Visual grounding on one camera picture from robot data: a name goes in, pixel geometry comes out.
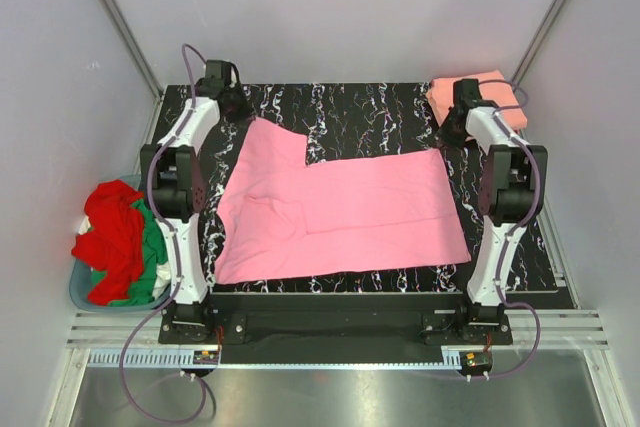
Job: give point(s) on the red t shirt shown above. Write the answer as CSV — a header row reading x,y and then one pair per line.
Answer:
x,y
113,244

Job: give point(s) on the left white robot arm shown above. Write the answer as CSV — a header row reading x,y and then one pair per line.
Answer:
x,y
173,182

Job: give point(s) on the green t shirt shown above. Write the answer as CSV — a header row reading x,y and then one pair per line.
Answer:
x,y
153,251

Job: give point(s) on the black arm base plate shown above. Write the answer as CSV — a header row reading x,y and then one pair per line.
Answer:
x,y
433,318

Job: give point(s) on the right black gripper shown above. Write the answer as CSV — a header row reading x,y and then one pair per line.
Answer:
x,y
447,141

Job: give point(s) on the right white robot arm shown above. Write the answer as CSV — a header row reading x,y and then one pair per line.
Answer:
x,y
512,186

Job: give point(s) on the pink t shirt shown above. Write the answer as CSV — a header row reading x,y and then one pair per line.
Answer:
x,y
284,218

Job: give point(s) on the blue laundry basket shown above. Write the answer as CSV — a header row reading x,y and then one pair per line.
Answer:
x,y
84,277

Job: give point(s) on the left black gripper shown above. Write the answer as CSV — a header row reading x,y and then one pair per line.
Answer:
x,y
246,111

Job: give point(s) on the folded salmon t shirt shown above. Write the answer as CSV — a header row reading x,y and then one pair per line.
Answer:
x,y
440,92

